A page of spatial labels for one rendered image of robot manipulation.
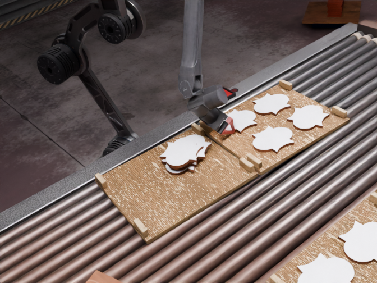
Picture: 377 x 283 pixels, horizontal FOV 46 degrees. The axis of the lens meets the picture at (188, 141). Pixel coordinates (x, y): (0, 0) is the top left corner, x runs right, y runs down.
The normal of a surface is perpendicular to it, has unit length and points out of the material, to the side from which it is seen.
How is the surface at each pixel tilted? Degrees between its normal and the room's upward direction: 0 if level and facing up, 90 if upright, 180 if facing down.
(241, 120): 1
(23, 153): 0
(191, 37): 64
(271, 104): 0
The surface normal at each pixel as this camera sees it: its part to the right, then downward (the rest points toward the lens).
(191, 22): -0.43, 0.18
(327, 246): -0.14, -0.79
